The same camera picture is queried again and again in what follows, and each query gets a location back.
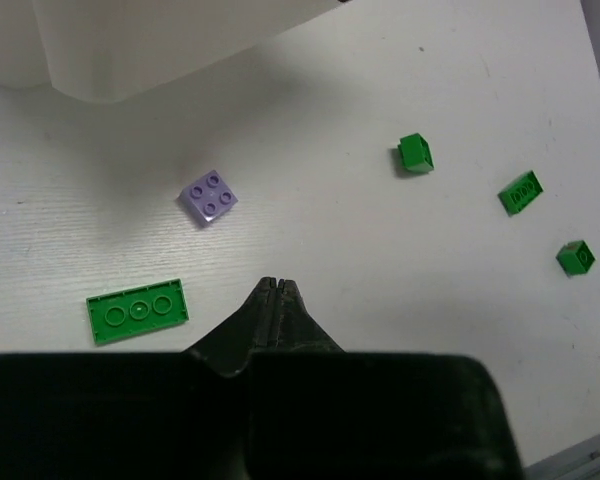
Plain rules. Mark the white drawer cabinet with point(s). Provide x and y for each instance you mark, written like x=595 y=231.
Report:
x=107 y=51

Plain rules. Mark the aluminium table front rail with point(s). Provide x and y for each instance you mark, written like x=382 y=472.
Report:
x=578 y=462

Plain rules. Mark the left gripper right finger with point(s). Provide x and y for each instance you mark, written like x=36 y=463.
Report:
x=293 y=328

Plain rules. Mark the purple studded lego brick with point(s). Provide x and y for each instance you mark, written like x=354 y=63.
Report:
x=207 y=199

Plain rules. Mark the long green lego brick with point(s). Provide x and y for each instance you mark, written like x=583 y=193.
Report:
x=520 y=193

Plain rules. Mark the green sloped lego brick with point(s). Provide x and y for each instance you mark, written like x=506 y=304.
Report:
x=412 y=155

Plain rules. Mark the small green lego right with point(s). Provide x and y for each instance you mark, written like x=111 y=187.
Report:
x=575 y=258

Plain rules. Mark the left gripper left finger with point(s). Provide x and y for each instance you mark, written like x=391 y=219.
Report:
x=225 y=350

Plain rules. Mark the flat green lego plate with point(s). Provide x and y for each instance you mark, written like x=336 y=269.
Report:
x=137 y=311

